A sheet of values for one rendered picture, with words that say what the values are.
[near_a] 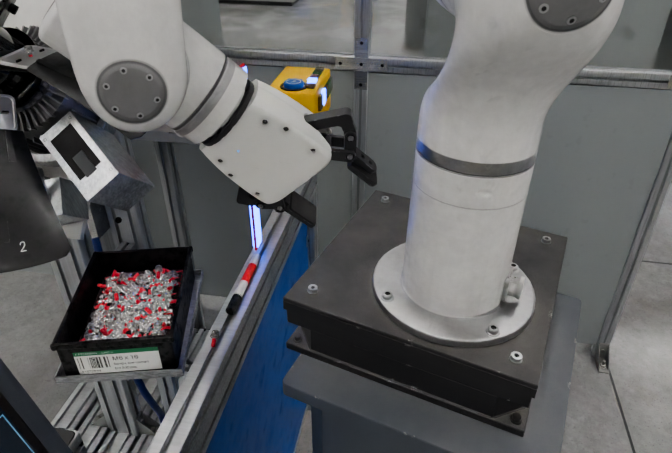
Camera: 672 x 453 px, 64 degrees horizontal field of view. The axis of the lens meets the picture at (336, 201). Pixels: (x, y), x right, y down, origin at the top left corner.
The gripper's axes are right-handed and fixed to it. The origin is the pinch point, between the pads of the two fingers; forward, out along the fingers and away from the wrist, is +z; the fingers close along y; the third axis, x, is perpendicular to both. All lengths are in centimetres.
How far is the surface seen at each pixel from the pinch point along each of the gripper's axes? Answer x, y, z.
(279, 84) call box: 50, -21, 5
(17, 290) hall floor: 84, -187, 9
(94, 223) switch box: 50, -86, 0
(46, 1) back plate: 66, -50, -36
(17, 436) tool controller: -30.4, -5.5, -20.2
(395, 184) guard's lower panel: 78, -38, 65
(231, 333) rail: -0.4, -30.9, 9.5
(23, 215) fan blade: 15, -49, -20
